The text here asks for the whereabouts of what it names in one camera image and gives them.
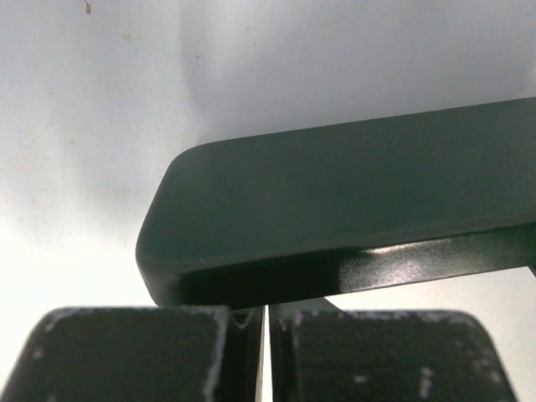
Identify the dark green glasses case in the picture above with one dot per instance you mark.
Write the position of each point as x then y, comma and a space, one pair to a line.
329, 210

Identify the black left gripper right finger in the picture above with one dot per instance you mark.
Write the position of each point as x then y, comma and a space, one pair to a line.
322, 353

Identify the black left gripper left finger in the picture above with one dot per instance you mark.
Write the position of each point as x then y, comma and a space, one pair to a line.
141, 354

